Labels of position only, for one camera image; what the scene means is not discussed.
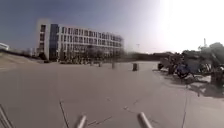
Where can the small bollard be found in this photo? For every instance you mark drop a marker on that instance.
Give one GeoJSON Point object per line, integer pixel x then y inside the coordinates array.
{"type": "Point", "coordinates": [113, 65]}

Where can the row of trees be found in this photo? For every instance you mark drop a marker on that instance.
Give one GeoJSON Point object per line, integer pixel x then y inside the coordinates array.
{"type": "Point", "coordinates": [96, 55]}

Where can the row of parked bicycles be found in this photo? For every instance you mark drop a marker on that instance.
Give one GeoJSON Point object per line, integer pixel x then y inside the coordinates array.
{"type": "Point", "coordinates": [186, 68]}

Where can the low white building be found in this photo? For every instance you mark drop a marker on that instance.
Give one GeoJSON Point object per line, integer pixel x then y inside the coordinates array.
{"type": "Point", "coordinates": [4, 46]}

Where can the dark bollard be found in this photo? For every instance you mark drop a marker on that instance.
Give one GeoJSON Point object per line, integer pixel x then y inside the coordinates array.
{"type": "Point", "coordinates": [134, 67]}

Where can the large white office building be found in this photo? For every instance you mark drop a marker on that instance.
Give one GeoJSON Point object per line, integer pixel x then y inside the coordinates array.
{"type": "Point", "coordinates": [80, 40]}

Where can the robot's own part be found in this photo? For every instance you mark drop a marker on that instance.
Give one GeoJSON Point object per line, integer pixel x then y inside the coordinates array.
{"type": "Point", "coordinates": [81, 122]}
{"type": "Point", "coordinates": [145, 120]}

